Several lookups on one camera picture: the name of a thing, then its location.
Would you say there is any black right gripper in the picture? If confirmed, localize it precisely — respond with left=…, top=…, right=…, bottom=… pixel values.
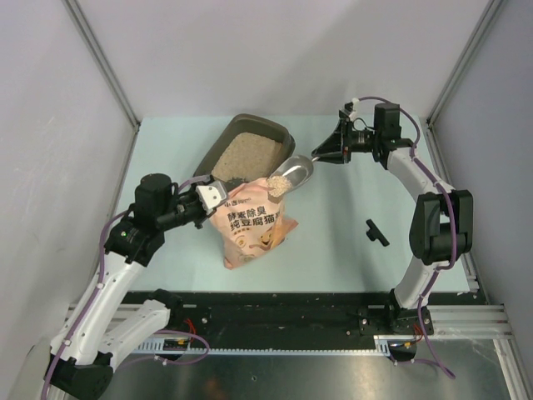
left=312, top=118, right=381, bottom=165

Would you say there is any silver metal scoop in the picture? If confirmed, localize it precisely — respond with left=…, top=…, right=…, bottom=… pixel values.
left=266, top=155, right=319, bottom=198

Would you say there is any pink cat litter bag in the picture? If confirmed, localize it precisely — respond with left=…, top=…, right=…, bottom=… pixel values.
left=210, top=177, right=298, bottom=269

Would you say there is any black bag sealing clip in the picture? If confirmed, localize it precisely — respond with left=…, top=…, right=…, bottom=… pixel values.
left=366, top=219, right=390, bottom=248

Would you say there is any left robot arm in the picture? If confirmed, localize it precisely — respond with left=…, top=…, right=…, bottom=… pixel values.
left=40, top=173, right=227, bottom=399

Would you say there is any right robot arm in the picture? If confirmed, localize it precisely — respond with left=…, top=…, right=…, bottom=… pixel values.
left=311, top=97, right=474, bottom=334

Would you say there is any brown litter box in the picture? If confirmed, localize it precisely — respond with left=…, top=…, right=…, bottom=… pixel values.
left=194, top=113, right=296, bottom=191

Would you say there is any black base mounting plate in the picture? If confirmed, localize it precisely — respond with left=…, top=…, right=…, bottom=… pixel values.
left=121, top=289, right=486, bottom=348

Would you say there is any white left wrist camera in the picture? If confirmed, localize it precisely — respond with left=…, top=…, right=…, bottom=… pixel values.
left=196, top=180, right=228, bottom=217

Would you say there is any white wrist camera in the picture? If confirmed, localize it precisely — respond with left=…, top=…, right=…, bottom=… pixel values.
left=196, top=180, right=228, bottom=217
left=339, top=97, right=361, bottom=123

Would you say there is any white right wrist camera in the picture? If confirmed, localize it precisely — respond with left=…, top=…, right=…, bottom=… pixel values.
left=339, top=97, right=361, bottom=123

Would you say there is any grey slotted cable duct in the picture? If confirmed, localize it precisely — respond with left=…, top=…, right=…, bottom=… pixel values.
left=132, top=335, right=414, bottom=356

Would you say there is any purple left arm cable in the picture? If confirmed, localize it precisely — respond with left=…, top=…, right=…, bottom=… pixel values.
left=39, top=174, right=213, bottom=400

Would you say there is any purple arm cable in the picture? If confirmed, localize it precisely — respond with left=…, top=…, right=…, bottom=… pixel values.
left=39, top=174, right=213, bottom=400
left=357, top=95, right=459, bottom=381

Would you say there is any aluminium rail right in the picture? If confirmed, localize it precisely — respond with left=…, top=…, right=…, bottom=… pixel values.
left=428, top=305, right=513, bottom=339

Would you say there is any aluminium frame post right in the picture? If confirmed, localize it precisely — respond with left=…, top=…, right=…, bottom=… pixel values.
left=426, top=0, right=507, bottom=126

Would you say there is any aluminium frame post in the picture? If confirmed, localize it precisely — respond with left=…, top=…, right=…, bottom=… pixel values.
left=426, top=0, right=507, bottom=126
left=62, top=0, right=141, bottom=133

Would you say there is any aluminium frame post left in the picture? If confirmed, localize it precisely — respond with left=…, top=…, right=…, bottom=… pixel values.
left=62, top=0, right=141, bottom=133

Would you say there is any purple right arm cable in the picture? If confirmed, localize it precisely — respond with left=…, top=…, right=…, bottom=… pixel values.
left=357, top=95, right=459, bottom=381

